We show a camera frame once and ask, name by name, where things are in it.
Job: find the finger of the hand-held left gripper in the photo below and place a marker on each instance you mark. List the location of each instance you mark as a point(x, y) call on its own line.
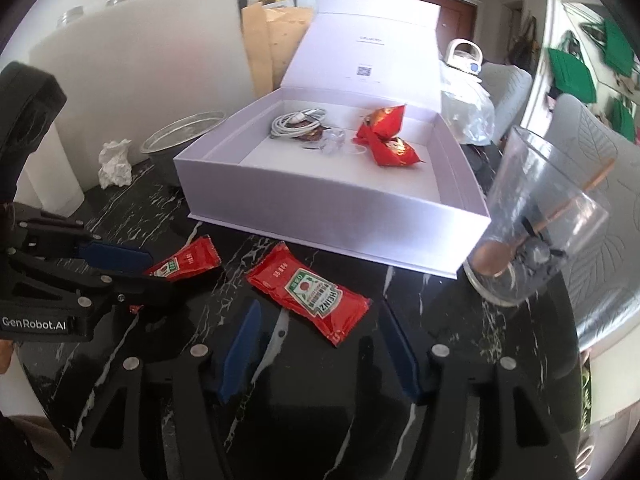
point(145, 291)
point(120, 260)

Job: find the metal bowl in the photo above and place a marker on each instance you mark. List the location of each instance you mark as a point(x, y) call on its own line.
point(170, 145)

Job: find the copper spoon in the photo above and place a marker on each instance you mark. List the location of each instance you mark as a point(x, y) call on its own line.
point(490, 260)

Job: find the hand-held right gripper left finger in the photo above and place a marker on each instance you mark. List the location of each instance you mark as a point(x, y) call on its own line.
point(240, 355)

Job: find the clear plastic bag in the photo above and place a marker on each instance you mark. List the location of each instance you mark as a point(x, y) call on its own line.
point(467, 105)

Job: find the grey leaf-pattern chair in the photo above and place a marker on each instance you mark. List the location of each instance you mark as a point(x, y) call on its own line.
point(605, 210)

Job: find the crumpled white tissue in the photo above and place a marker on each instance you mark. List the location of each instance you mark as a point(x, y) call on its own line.
point(115, 165)

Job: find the red candy wrapper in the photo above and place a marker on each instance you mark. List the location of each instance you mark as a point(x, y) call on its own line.
point(395, 152)
point(382, 122)

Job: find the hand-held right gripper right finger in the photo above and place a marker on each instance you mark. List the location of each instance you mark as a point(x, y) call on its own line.
point(400, 355)

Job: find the printed clear glass cup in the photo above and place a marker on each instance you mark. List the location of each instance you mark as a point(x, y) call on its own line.
point(540, 200)

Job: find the white gift box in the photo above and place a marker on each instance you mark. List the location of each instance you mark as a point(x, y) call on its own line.
point(350, 215)

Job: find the brown door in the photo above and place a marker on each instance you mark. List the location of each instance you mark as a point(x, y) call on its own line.
point(450, 15)

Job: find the clear plastic ornament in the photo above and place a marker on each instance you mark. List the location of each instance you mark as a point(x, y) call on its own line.
point(332, 141)

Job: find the brown paper envelope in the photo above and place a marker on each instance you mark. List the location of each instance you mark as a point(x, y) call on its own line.
point(270, 45)

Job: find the dark red chocolate packet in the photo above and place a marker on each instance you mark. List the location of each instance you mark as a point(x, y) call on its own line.
point(311, 135)

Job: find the white foam board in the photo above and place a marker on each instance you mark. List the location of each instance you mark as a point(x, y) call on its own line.
point(150, 70)

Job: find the green bag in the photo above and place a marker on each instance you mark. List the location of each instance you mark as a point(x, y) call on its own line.
point(625, 120)
point(620, 50)
point(570, 75)

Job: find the red ketchup packet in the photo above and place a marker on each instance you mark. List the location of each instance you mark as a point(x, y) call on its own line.
point(310, 295)
point(187, 260)

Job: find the glass jar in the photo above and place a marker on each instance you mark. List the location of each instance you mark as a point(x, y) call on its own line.
point(70, 16)
point(120, 0)

